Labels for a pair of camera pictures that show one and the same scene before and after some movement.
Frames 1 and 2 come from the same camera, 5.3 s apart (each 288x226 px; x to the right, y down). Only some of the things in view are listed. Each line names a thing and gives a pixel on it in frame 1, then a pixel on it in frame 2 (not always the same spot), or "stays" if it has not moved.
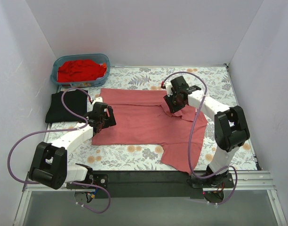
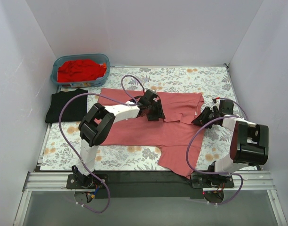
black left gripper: (110, 117) -> (158, 109)
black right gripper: (170, 103) -> (207, 115)
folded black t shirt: (76, 100) stays
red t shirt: (80, 70) stays
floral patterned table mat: (213, 81) stays
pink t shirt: (145, 117) stays
